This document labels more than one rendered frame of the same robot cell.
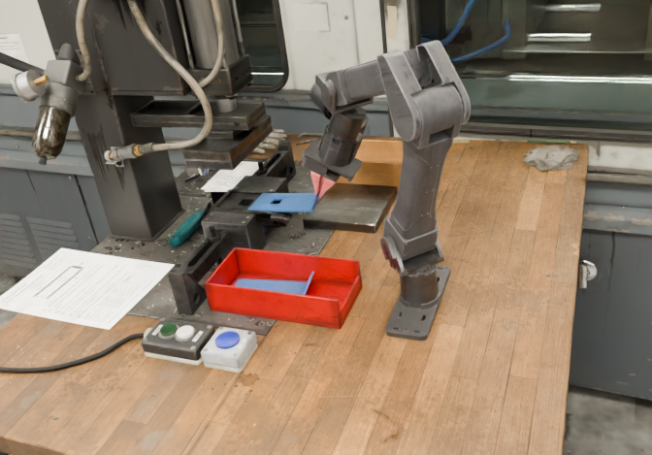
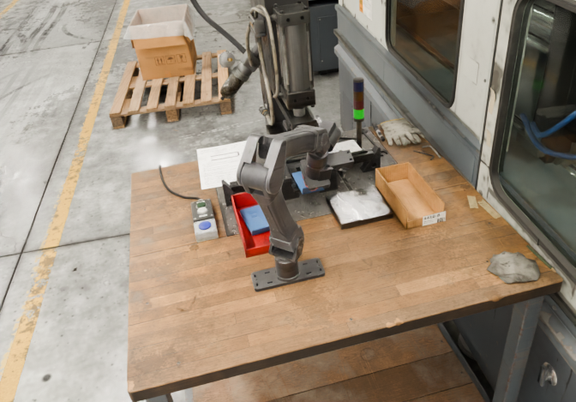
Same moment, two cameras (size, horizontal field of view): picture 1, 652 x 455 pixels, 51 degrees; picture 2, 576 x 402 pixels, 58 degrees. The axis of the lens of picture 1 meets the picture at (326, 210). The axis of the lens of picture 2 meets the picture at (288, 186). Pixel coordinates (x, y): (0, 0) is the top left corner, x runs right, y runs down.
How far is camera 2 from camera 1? 1.14 m
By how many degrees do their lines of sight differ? 47
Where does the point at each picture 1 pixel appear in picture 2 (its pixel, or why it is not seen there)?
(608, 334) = not seen: outside the picture
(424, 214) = (275, 230)
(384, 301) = not seen: hidden behind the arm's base
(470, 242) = (363, 271)
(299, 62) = (459, 96)
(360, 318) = (259, 261)
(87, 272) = (237, 159)
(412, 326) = (260, 281)
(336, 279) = not seen: hidden behind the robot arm
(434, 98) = (252, 171)
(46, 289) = (217, 156)
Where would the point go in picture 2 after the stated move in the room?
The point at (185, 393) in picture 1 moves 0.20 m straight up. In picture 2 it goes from (176, 234) to (162, 182)
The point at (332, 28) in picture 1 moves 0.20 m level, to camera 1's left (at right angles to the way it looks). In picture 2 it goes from (477, 83) to (430, 69)
